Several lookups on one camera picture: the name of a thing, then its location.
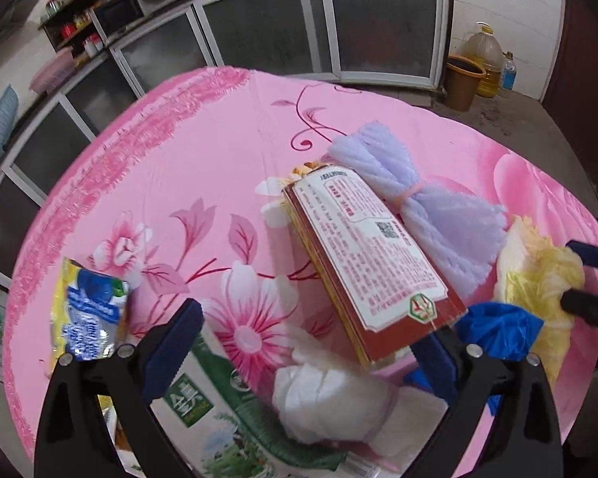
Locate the black microwave oven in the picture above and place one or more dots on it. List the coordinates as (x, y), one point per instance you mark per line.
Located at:
(112, 17)

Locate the yellow cabbage leaf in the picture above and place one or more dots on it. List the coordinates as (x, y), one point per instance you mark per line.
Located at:
(533, 273)

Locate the red white cardboard box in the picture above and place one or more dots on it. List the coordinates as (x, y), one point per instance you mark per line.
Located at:
(384, 286)

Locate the blue rubber glove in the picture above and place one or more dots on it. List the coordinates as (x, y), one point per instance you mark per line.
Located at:
(502, 331)

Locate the lilac foam fruit net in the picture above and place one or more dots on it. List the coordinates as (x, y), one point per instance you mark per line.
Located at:
(461, 233)

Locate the kitchen counter cabinets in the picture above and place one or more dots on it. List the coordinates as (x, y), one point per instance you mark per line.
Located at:
(352, 42)

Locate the cooking oil jug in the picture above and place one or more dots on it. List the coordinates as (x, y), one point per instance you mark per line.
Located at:
(484, 50)

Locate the pink floral tablecloth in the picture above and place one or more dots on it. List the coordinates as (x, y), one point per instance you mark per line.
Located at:
(182, 197)

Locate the yellow blue candy bag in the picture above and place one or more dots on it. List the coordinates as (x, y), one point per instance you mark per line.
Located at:
(88, 315)

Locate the pink plastic basin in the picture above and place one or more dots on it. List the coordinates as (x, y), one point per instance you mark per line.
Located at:
(54, 72)

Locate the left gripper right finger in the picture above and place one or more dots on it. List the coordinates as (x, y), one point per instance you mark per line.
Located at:
(524, 439)

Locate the black spice shelf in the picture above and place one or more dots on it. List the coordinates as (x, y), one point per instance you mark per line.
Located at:
(69, 22)

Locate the brown plastic bucket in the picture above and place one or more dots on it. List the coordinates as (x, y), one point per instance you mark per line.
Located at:
(462, 77)

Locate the small blue water bottle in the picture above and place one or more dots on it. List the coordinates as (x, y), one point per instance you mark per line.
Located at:
(508, 73)

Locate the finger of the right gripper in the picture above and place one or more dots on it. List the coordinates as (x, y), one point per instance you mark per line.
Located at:
(588, 253)
(581, 304)

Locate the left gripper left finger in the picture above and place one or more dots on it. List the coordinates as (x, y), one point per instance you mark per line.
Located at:
(72, 439)

